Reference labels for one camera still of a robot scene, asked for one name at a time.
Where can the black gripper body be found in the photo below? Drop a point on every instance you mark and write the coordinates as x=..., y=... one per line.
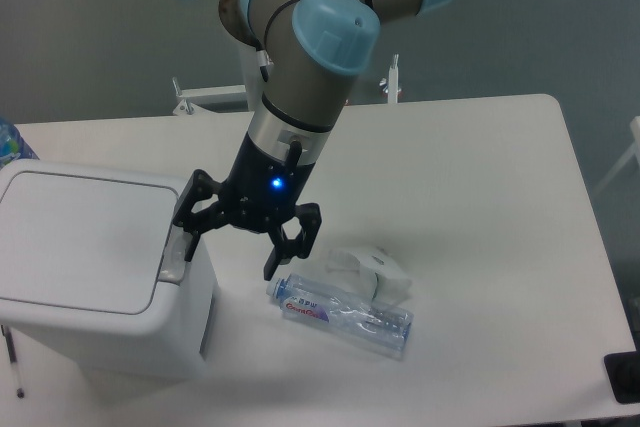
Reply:
x=261, y=192

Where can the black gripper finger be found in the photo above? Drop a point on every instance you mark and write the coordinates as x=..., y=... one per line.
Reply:
x=285, y=248
x=202, y=206

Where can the white push-lid trash can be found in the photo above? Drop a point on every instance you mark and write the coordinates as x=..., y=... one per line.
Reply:
x=93, y=268

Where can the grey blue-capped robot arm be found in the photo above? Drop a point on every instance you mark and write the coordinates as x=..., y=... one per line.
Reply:
x=318, y=49

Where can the crumpled white paper tissue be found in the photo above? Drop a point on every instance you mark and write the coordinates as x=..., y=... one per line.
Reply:
x=370, y=272

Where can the crushed clear plastic bottle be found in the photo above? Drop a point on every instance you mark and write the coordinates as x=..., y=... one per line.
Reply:
x=372, y=324

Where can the black and white pen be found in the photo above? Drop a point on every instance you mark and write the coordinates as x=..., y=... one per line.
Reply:
x=13, y=361

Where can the black device at edge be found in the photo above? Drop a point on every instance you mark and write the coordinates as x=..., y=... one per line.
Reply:
x=623, y=372

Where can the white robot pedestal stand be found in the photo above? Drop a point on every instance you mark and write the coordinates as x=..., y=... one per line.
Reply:
x=256, y=66

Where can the white frame at right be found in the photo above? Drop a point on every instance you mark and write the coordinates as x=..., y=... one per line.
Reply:
x=629, y=156

